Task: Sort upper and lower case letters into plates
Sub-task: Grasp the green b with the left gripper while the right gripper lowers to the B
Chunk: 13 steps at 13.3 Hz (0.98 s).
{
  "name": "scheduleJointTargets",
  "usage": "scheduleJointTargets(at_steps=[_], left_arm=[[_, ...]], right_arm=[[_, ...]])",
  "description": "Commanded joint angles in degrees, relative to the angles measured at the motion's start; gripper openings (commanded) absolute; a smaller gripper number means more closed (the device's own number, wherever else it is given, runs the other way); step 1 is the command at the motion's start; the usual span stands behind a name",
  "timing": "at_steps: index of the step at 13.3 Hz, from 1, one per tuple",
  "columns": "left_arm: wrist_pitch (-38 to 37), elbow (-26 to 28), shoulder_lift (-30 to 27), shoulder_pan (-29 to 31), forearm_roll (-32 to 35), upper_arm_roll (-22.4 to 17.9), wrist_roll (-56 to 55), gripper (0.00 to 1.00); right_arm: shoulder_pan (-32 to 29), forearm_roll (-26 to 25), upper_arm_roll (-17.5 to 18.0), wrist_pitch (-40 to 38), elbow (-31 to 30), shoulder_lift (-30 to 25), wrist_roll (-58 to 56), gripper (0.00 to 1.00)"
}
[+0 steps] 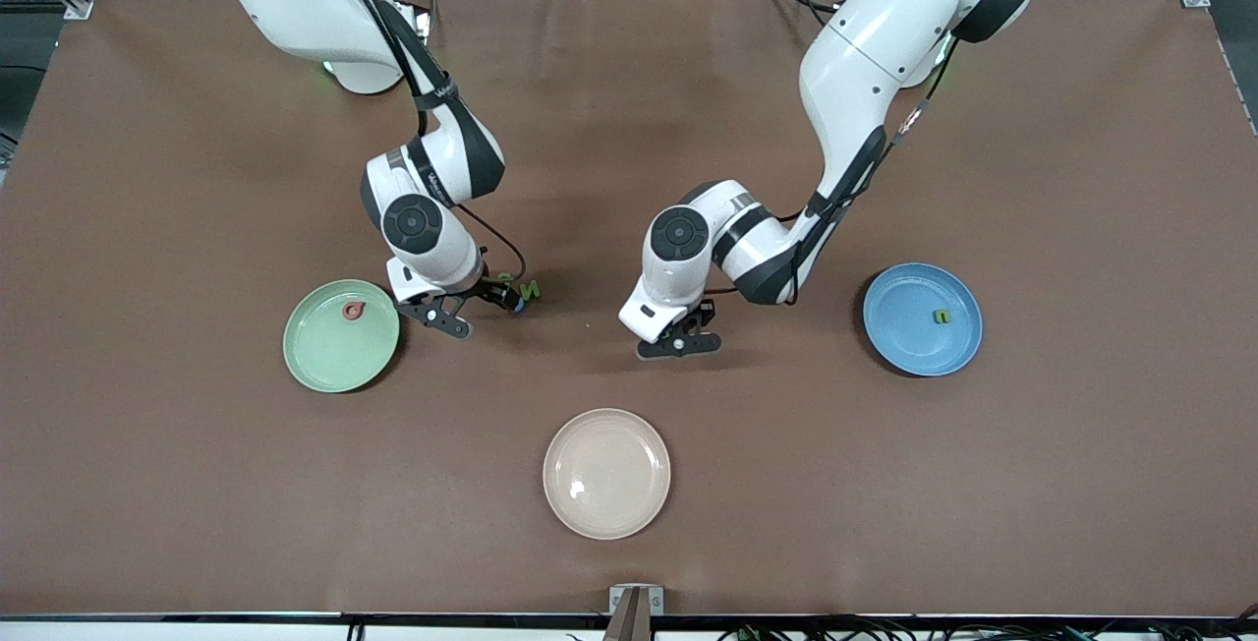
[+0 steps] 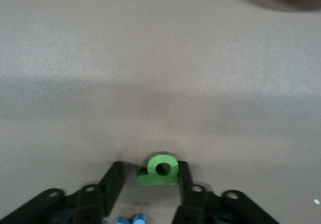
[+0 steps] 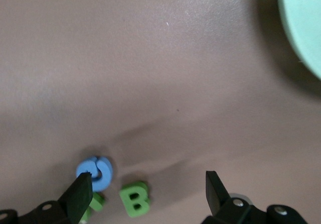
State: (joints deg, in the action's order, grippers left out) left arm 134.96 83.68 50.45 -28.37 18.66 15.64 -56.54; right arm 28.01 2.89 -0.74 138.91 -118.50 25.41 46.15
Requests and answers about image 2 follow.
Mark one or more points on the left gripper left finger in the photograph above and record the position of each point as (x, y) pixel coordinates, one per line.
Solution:
(115, 181)

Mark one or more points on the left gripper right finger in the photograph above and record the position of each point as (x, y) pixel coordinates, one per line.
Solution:
(185, 181)

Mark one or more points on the green lowercase b block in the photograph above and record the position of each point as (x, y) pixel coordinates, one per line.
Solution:
(153, 180)

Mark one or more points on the brown table mat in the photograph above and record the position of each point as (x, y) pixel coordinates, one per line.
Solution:
(100, 58)

